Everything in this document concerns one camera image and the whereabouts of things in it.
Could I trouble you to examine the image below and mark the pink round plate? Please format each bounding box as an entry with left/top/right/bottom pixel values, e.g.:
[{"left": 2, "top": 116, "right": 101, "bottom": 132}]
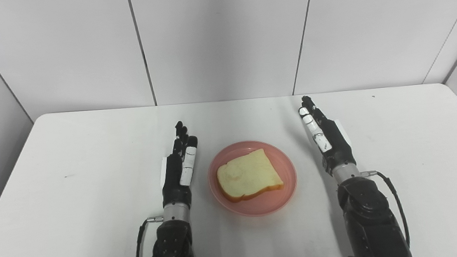
[{"left": 205, "top": 137, "right": 301, "bottom": 221}]

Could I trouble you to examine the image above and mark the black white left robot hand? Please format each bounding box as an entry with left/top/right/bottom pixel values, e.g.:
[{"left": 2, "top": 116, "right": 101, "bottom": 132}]
[{"left": 155, "top": 120, "right": 204, "bottom": 211}]

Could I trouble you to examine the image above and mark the slice of white bread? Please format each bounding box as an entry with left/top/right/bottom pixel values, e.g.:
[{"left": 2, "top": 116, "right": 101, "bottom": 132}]
[{"left": 215, "top": 147, "right": 286, "bottom": 205}]

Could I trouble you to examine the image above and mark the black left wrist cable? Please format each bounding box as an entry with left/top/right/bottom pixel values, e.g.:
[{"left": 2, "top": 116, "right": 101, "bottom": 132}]
[{"left": 131, "top": 216, "right": 168, "bottom": 257}]

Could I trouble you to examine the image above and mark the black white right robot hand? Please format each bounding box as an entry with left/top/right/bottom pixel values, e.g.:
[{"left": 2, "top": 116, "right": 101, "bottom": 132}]
[{"left": 297, "top": 92, "right": 358, "bottom": 179}]

